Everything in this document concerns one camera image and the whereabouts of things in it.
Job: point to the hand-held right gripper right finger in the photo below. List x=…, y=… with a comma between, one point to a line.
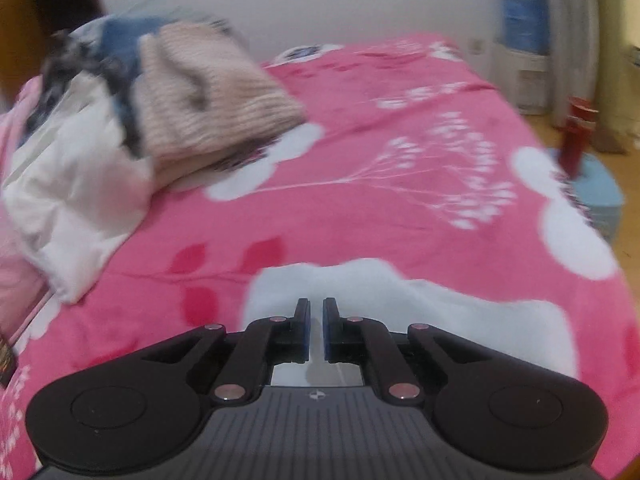
x=330, y=332

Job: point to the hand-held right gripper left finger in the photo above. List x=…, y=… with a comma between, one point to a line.
x=302, y=332

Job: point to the white button shirt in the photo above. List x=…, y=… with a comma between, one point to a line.
x=400, y=300

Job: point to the pink floral bed blanket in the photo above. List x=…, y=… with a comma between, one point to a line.
x=375, y=160

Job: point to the white padded jacket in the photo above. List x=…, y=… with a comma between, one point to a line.
x=75, y=185

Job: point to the pink grey floral quilt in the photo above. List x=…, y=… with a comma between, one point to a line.
x=20, y=285

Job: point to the black smartphone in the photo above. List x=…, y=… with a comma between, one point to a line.
x=6, y=360

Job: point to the light blue plastic stool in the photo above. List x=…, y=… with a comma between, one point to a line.
x=600, y=195

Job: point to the red thermos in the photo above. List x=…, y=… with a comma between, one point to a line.
x=577, y=135

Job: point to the white water dispenser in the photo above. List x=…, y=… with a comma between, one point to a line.
x=525, y=80

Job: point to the blue denim garment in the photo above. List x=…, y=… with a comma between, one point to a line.
x=125, y=40

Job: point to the dark plaid shirt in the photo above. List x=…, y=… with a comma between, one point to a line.
x=60, y=75

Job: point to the blue water bottle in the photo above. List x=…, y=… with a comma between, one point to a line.
x=522, y=15

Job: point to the grey curtain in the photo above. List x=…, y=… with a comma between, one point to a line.
x=570, y=35

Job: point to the dark wooden panel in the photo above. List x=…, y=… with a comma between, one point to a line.
x=50, y=35

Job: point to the pale yellow cabinet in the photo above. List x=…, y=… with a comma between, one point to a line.
x=620, y=35

